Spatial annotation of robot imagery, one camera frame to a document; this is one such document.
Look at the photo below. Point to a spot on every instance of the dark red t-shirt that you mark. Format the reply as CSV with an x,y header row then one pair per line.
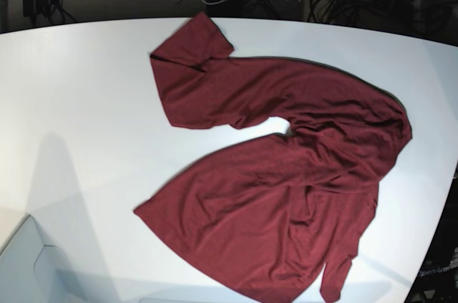
x,y
266,217

